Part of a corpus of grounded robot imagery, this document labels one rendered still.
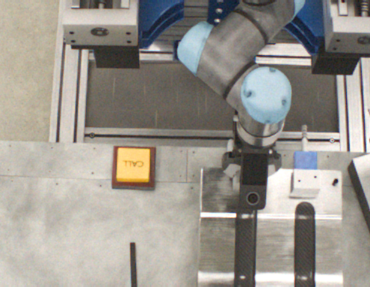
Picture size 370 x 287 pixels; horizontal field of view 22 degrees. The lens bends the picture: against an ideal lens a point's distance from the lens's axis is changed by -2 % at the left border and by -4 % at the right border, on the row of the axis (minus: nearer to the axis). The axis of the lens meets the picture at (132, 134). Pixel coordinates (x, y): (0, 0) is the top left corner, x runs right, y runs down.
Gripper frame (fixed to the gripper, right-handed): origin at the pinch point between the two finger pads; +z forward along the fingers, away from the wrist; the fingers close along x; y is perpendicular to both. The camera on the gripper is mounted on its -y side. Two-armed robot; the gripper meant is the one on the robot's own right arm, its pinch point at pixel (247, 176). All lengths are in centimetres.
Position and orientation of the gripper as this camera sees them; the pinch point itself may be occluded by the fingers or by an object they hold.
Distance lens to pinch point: 170.1
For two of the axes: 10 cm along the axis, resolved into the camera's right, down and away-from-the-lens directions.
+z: 0.3, 3.5, 9.4
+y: 0.4, -9.4, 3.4
